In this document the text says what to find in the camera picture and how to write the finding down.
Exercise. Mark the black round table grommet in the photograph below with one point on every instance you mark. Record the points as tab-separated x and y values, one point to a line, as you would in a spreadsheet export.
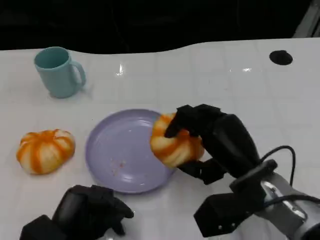
281	57

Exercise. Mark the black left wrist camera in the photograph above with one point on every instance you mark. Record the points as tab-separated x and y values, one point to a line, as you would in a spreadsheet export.
40	230

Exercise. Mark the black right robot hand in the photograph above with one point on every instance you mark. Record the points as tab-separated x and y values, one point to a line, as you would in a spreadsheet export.
230	142

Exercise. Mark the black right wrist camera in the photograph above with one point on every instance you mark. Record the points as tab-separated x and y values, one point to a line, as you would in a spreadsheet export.
225	212

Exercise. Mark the orange and white bread roll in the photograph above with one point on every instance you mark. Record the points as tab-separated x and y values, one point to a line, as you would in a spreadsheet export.
172	150
45	152

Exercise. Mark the lilac plate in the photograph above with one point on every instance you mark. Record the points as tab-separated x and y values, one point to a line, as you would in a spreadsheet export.
122	150

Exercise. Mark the grey metal frame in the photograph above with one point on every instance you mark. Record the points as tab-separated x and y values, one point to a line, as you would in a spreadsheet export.
308	22

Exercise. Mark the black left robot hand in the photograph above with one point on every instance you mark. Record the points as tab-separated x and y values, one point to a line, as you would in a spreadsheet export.
85	212

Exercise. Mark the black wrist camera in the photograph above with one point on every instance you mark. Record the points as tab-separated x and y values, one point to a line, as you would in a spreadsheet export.
225	212
40	230

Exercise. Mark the pale green mug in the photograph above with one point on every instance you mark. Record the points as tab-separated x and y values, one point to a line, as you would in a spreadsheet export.
58	78

